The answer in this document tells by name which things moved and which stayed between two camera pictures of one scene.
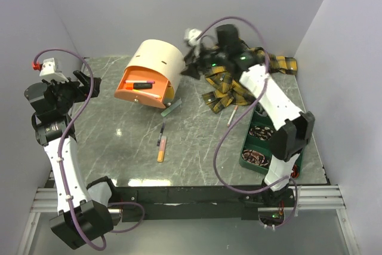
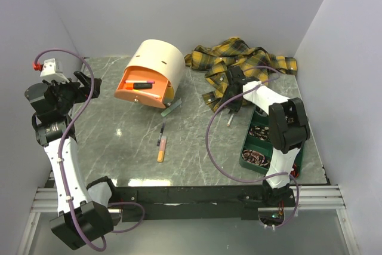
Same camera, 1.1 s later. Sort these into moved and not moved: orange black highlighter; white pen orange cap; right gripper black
Moved: right gripper black
Not moved: white pen orange cap; orange black highlighter
